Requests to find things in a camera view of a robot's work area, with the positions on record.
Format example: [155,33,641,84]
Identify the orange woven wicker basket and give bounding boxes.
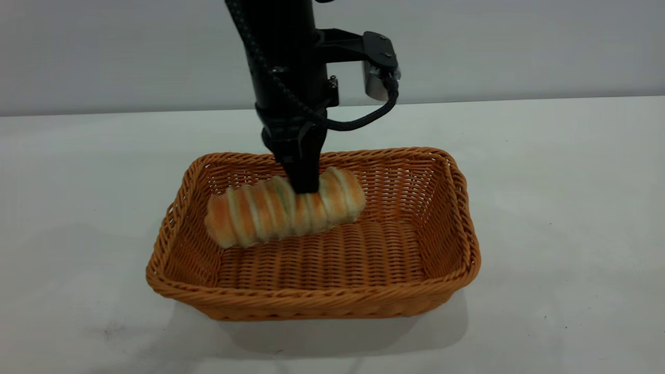
[145,147,482,321]

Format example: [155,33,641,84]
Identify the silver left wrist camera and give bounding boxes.
[316,29,402,102]

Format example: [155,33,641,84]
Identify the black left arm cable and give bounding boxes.
[224,0,401,132]

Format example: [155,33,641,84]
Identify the striped long bread roll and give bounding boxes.
[204,166,367,249]

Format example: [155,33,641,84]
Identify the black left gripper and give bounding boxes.
[254,75,341,196]

